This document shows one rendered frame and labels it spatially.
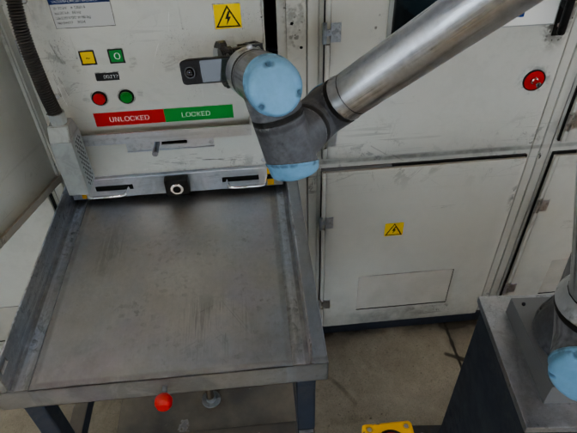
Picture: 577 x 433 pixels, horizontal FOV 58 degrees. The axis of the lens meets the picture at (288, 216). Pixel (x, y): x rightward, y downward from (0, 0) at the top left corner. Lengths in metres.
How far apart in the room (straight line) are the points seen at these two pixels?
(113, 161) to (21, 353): 0.49
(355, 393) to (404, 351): 0.27
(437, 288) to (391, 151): 0.67
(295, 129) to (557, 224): 1.26
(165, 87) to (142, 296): 0.47
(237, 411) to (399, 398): 0.59
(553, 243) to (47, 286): 1.59
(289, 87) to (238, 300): 0.48
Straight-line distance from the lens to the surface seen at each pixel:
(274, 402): 1.74
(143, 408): 1.81
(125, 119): 1.28
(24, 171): 1.49
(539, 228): 1.93
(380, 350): 2.07
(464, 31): 0.83
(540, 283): 2.17
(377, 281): 1.89
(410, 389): 2.00
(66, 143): 1.22
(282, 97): 0.83
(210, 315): 1.09
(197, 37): 1.17
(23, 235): 1.75
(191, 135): 1.24
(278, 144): 0.87
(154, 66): 1.21
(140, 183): 1.37
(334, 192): 1.56
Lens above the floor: 1.69
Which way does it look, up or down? 41 degrees down
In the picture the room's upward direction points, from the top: 2 degrees counter-clockwise
